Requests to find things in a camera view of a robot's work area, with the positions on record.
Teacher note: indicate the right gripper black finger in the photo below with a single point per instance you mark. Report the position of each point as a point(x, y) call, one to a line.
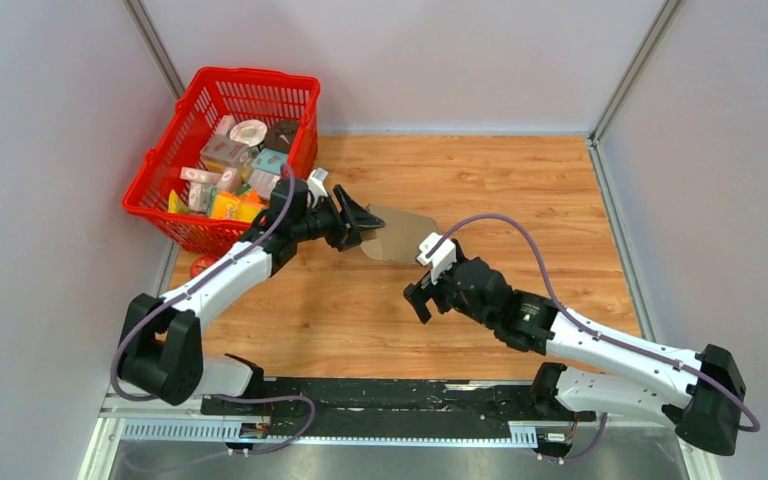
point(418, 297)
point(441, 292)

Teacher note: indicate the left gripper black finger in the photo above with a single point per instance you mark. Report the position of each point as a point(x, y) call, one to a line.
point(351, 236)
point(353, 215)

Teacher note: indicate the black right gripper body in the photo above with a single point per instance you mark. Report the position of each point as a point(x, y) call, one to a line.
point(478, 315)

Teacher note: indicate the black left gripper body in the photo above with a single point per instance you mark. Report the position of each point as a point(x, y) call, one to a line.
point(324, 222)

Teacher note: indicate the brown cardboard paper box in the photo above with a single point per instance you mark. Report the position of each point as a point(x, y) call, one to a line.
point(398, 241)

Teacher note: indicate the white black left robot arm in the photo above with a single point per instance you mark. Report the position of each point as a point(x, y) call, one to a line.
point(161, 356)

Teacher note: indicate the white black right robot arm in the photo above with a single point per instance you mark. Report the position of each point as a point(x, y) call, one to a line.
point(699, 394)

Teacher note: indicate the light blue small box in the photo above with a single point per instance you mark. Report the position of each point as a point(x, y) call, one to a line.
point(270, 161)

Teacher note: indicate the grey pink carton box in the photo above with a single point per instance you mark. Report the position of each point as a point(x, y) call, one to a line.
point(222, 150)

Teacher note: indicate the yellow orange snack packet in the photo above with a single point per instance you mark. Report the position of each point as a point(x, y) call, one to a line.
point(227, 206)

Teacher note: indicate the dark brown round item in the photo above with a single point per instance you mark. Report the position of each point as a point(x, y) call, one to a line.
point(280, 136)

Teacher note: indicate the white tape roll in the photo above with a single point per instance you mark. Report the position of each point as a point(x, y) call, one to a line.
point(250, 132)

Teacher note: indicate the red apple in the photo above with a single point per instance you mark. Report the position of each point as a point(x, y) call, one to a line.
point(200, 264)

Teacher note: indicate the red plastic shopping basket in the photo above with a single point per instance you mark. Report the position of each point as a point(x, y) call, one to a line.
point(173, 188)

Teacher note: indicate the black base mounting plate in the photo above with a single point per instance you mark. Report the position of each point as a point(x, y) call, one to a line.
point(394, 408)

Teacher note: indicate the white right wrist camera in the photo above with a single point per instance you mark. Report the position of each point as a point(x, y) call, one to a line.
point(438, 254)

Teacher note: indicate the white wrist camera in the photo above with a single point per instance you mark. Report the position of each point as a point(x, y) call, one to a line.
point(316, 186)
point(438, 254)

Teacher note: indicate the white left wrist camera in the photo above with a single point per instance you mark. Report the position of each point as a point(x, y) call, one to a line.
point(316, 186)

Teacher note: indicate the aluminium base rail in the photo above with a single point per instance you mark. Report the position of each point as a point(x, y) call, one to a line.
point(122, 420)

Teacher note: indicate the left aluminium frame post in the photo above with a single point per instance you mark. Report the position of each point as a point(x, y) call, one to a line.
point(152, 40)

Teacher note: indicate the aluminium corner frame post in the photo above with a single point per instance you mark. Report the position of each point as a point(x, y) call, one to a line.
point(651, 40)

